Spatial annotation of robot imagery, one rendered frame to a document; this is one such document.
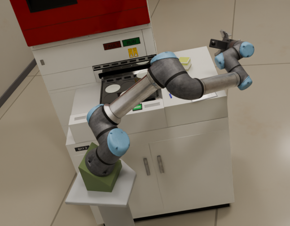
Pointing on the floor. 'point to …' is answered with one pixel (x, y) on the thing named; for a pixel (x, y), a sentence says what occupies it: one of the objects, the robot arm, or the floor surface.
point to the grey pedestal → (107, 198)
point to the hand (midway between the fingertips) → (216, 42)
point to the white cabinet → (175, 169)
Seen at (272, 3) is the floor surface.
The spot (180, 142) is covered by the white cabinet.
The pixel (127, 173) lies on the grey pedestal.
